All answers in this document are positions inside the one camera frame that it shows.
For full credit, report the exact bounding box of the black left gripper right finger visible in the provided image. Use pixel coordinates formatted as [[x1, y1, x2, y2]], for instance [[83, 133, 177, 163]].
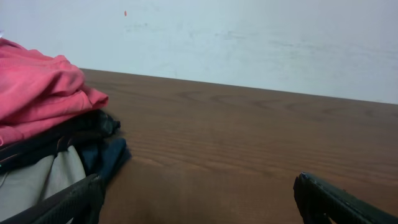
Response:
[[293, 172, 397, 224]]

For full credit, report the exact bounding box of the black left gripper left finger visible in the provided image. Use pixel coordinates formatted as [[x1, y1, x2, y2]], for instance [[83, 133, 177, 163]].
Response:
[[1, 174, 105, 224]]

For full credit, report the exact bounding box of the orange red t-shirt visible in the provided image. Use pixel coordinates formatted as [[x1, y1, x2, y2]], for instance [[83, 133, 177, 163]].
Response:
[[1, 39, 109, 146]]

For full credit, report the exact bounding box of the navy blue folded garment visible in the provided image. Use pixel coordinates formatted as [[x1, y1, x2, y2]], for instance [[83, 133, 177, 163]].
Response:
[[75, 138, 132, 186]]

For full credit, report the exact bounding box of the beige folded shirt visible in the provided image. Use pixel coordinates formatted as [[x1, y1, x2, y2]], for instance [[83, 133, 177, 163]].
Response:
[[1, 146, 86, 221]]

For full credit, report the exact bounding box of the black shirt with orange print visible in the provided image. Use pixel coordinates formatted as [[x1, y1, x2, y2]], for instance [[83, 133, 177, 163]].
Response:
[[1, 110, 121, 174]]

